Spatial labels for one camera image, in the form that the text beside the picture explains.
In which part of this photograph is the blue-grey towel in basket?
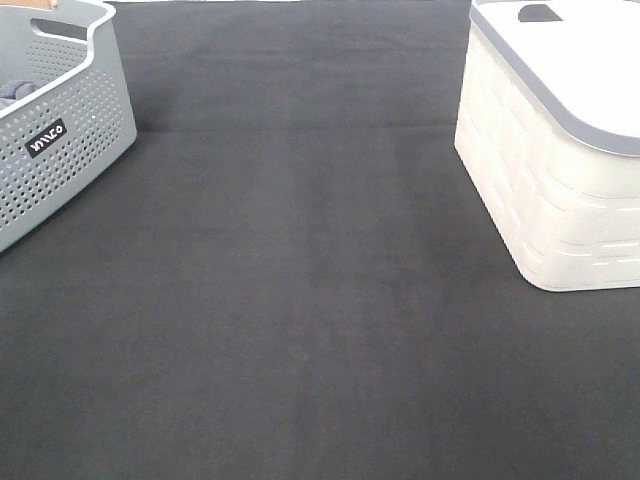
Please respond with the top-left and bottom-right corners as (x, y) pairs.
(0, 80), (41, 112)

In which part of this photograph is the black table cloth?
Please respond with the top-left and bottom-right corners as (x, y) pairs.
(1, 1), (639, 479)

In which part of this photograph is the white lidded storage box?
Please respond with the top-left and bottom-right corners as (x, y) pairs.
(454, 1), (639, 291)

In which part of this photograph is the grey perforated plastic basket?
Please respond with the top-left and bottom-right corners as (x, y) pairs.
(1, 1), (137, 249)

